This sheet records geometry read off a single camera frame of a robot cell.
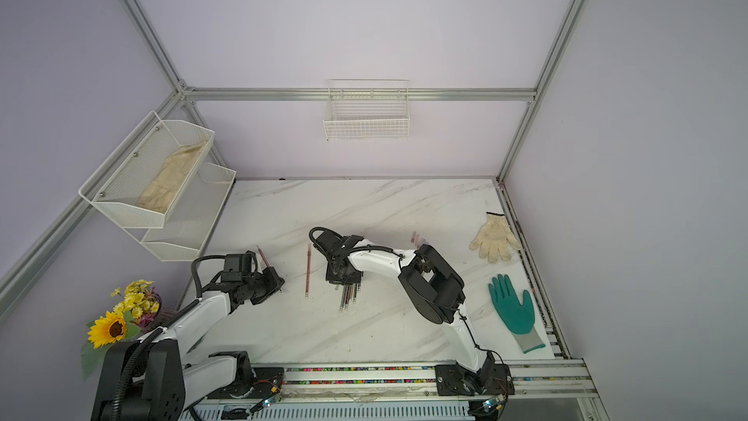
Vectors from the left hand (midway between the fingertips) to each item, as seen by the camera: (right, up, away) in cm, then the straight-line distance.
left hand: (284, 284), depth 89 cm
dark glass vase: (-21, -2, -22) cm, 30 cm away
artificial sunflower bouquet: (-23, +3, -27) cm, 35 cm away
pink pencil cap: (+42, +14, +15) cm, 47 cm away
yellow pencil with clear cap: (+21, -3, +1) cm, 21 cm away
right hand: (+17, 0, +2) cm, 18 cm away
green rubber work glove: (+71, -9, -5) cm, 72 cm away
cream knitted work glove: (+72, +13, +14) cm, 74 cm away
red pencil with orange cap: (+6, +3, +6) cm, 9 cm away
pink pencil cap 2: (+44, +12, +12) cm, 47 cm away
